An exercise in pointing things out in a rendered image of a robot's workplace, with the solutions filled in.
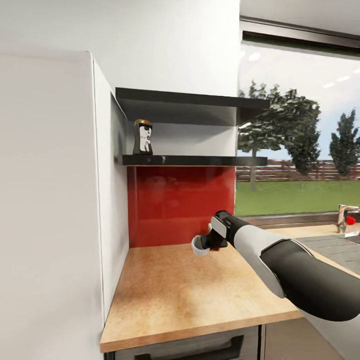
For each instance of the coffee cup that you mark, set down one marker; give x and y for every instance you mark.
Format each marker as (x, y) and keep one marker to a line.
(197, 247)

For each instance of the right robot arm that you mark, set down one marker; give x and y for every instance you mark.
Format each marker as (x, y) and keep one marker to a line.
(326, 295)

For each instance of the bottle of coffee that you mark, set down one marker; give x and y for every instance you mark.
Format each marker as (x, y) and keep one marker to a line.
(142, 135)

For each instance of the dishwasher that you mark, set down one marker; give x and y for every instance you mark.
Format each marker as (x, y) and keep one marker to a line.
(235, 344)

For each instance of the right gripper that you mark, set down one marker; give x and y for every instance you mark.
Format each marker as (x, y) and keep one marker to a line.
(207, 241)

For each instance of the fixed window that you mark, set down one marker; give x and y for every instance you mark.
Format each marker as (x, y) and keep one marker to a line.
(310, 135)

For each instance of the shelf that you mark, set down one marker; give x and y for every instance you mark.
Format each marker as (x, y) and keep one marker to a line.
(191, 160)
(171, 107)

